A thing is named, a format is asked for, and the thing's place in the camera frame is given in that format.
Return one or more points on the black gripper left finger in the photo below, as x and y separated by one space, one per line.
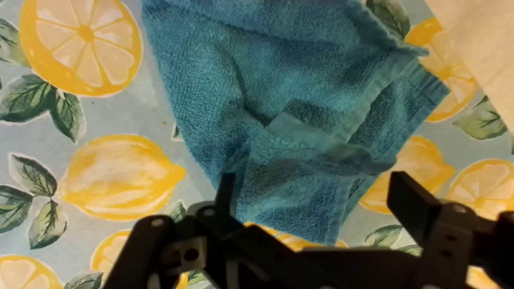
224 193

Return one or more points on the blue towel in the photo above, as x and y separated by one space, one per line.
303 102

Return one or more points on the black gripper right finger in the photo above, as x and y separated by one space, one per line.
414 208

